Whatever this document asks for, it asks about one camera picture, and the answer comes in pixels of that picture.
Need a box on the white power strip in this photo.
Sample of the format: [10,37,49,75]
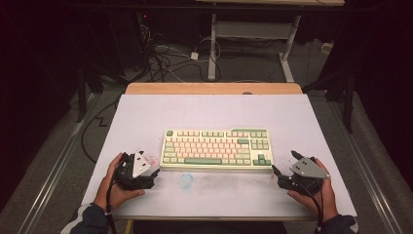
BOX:
[320,41,334,56]

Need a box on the bundle of floor cables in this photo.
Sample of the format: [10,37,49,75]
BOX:
[137,22,223,83]

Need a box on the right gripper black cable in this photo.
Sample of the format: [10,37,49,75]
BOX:
[300,181,325,232]

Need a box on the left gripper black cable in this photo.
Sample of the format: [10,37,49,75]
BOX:
[104,175,119,234]

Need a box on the person's right hand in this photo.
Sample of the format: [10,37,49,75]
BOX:
[286,158,339,222]

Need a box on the metal floor rail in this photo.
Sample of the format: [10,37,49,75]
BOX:
[324,97,405,234]
[17,93,100,234]

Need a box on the person's left hand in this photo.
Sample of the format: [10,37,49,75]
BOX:
[94,152,145,213]

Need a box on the wooden table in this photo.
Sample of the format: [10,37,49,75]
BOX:
[125,82,304,96]

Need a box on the black floor cable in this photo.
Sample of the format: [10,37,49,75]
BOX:
[80,97,122,164]

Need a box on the white metal desk frame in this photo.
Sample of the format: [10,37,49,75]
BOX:
[194,0,346,83]

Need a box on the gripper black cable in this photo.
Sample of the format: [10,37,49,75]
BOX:
[104,175,119,234]
[300,181,325,232]

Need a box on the green and pink keyboard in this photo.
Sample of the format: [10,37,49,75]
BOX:
[159,127,275,172]

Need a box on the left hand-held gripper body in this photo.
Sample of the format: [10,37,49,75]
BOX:
[114,150,156,191]

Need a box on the black metal stand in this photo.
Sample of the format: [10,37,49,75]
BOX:
[75,62,105,124]
[303,69,357,135]

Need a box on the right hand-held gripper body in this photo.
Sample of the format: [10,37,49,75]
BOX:
[278,156,330,195]

